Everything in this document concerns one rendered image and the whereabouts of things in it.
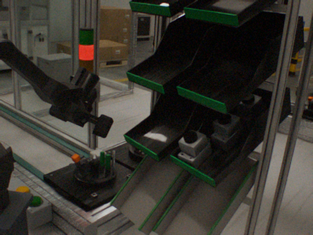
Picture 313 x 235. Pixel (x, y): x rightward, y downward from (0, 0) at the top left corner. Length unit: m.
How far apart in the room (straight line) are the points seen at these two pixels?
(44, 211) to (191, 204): 0.43
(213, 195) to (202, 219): 0.06
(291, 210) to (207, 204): 0.53
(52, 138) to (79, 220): 0.58
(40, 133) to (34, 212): 0.59
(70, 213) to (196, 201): 0.36
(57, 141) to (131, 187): 0.58
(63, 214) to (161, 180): 0.30
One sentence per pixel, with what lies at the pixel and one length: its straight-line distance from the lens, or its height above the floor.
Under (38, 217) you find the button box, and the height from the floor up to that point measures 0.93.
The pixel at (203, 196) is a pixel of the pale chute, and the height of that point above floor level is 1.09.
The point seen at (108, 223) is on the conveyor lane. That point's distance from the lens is 1.04.
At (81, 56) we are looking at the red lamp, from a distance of 1.23.
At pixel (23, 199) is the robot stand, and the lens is 0.92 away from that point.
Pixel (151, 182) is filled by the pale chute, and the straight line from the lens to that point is 0.95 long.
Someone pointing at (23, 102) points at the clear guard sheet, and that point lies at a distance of 1.76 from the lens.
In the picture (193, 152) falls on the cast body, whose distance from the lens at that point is 0.74.
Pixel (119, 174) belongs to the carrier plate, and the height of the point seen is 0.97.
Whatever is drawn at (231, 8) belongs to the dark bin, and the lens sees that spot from 0.71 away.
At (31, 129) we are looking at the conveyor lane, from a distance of 1.63.
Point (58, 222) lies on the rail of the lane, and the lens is 1.08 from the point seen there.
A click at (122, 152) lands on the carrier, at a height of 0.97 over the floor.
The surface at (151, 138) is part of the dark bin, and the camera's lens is 0.87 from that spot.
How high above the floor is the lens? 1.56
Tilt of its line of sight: 21 degrees down
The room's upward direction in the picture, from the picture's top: 4 degrees clockwise
